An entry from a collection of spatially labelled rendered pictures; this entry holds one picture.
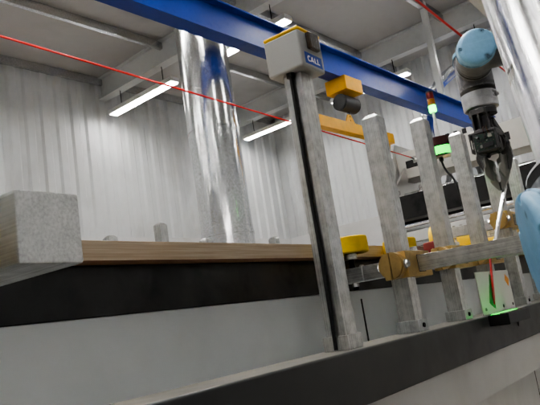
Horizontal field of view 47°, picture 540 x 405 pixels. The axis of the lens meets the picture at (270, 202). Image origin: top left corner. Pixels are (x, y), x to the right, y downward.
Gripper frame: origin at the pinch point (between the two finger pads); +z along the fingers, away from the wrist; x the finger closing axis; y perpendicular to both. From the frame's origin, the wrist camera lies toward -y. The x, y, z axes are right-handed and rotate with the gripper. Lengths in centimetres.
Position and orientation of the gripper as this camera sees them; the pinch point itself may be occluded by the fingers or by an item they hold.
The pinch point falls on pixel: (501, 186)
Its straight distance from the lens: 171.1
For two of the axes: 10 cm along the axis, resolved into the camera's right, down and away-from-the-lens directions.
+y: -5.9, -0.7, -8.0
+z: 1.5, 9.7, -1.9
